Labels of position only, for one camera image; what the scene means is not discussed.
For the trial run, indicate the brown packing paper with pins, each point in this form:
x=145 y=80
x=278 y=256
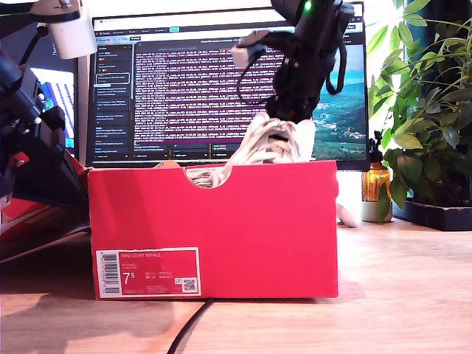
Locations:
x=167 y=164

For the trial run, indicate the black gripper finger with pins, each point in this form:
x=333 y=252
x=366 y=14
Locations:
x=298 y=110
x=51 y=180

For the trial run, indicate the white monitor stand foot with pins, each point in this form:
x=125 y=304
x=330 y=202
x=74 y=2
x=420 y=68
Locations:
x=348 y=217

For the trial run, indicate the amber pump bottle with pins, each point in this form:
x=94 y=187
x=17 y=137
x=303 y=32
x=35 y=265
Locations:
x=376 y=180

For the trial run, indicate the green leafy houseplant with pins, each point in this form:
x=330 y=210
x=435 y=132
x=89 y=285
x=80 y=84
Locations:
x=435 y=121

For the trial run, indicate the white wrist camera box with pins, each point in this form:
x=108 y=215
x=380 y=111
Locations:
x=73 y=37

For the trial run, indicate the black plant tray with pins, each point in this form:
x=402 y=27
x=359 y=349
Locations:
x=442 y=217

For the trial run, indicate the large black computer monitor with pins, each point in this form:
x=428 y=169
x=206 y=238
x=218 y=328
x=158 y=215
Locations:
x=184 y=92

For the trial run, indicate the pale ceramic pot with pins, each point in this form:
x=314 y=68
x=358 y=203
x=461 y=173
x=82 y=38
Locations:
x=368 y=212

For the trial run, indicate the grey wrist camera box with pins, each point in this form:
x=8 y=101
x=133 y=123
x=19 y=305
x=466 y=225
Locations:
x=245 y=55

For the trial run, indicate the red Nike shoebox lid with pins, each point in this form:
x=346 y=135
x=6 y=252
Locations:
x=22 y=221

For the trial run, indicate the white leather sneaker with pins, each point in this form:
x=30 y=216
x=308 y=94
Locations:
x=265 y=147

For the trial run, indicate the red Nike shoebox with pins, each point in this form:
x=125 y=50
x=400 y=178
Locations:
x=239 y=228

